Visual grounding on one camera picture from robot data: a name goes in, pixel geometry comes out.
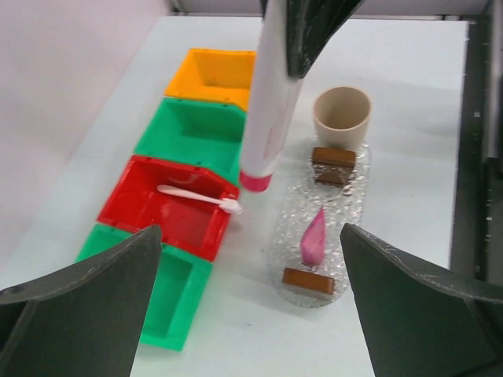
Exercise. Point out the beige cup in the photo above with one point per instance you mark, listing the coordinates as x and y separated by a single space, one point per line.
341 117

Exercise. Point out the clear glass tray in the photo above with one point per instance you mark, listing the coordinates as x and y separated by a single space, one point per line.
302 200

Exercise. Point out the white toothbrush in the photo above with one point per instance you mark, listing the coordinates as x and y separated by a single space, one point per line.
228 205

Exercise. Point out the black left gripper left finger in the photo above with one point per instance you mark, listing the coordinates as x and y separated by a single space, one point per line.
85 319

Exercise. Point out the green plastic bin far left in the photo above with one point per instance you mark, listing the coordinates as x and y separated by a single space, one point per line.
176 294

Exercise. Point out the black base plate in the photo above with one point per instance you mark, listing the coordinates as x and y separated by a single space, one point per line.
476 241

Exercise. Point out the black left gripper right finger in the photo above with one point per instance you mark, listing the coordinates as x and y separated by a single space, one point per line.
418 318

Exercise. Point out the yellow plastic bin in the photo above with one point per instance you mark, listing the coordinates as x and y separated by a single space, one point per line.
215 75

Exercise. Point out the red plastic bin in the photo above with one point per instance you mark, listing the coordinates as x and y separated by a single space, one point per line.
193 226

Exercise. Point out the white toothpaste tube red cap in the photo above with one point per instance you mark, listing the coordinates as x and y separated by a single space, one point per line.
273 97

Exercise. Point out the green plastic bin with cup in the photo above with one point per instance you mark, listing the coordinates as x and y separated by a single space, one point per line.
198 133

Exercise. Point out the pink toothpaste tube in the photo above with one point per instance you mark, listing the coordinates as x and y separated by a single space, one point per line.
312 243

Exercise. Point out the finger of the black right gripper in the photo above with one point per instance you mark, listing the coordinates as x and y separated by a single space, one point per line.
309 26

